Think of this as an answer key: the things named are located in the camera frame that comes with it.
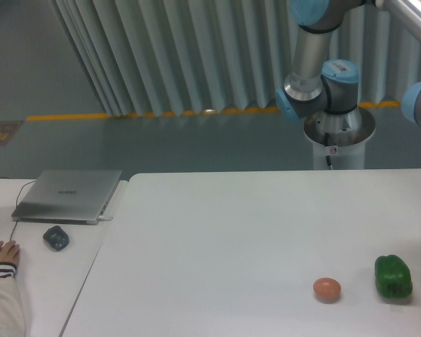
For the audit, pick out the person's hand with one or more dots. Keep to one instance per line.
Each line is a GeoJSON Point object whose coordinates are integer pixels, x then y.
{"type": "Point", "coordinates": [9, 253]}

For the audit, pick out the white striped sleeve forearm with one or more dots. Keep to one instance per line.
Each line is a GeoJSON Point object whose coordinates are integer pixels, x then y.
{"type": "Point", "coordinates": [12, 318]}

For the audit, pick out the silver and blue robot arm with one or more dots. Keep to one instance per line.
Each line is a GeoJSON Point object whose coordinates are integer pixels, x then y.
{"type": "Point", "coordinates": [315, 85]}

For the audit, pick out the green bell pepper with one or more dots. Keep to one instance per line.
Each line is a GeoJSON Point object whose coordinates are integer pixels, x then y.
{"type": "Point", "coordinates": [393, 277]}

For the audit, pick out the black plastic adapter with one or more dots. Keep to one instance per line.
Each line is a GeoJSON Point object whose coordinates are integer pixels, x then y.
{"type": "Point", "coordinates": [56, 238]}

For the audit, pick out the silver closed laptop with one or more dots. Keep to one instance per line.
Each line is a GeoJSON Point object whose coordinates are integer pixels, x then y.
{"type": "Point", "coordinates": [76, 197]}

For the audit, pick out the white folding partition screen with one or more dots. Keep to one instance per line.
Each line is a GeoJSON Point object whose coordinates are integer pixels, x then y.
{"type": "Point", "coordinates": [154, 57]}

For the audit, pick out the brown egg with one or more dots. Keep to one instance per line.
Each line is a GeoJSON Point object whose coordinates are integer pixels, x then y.
{"type": "Point", "coordinates": [327, 289]}

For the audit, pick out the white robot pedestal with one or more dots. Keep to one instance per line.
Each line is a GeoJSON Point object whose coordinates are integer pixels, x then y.
{"type": "Point", "coordinates": [339, 141]}

